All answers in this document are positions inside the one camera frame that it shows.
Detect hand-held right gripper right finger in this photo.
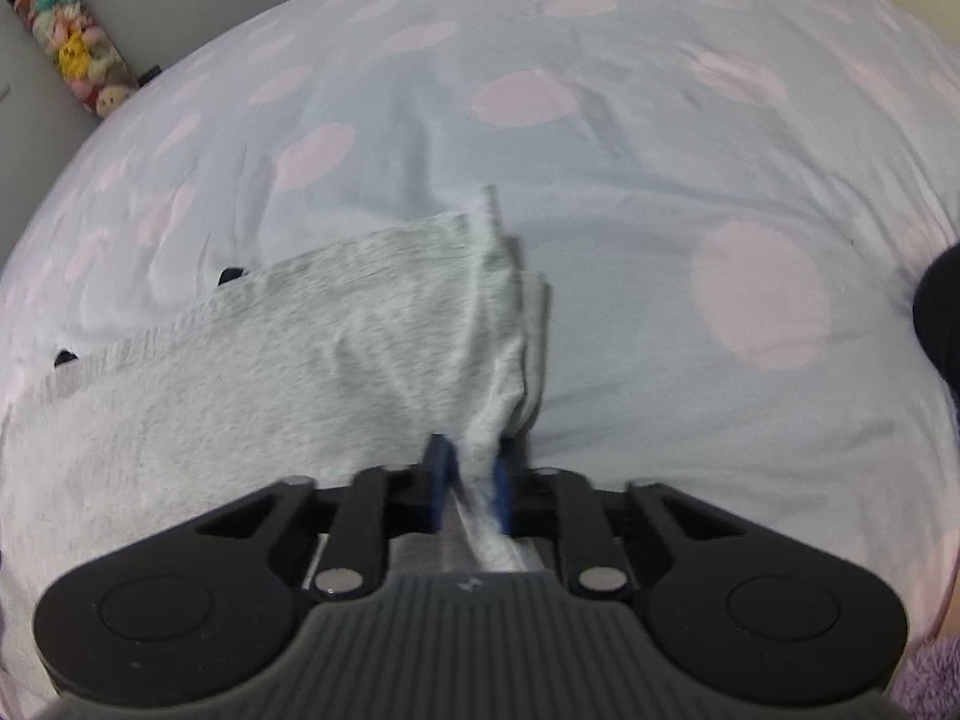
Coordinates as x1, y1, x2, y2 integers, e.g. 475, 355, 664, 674
491, 446, 752, 602

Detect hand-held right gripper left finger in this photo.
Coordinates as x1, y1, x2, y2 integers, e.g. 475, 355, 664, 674
191, 433, 458, 602

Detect grey T-shirt with black trim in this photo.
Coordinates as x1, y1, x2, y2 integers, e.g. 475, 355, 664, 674
0, 184, 553, 691

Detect polka dot bed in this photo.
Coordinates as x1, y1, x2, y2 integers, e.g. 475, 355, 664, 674
0, 0, 960, 720

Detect purple fluffy blanket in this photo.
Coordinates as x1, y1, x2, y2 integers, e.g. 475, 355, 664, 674
896, 634, 960, 720

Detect person's foot in black sock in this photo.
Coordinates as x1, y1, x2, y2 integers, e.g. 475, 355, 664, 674
911, 244, 960, 392

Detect clear tube of plush toys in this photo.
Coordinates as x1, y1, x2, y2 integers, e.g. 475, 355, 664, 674
11, 0, 140, 118

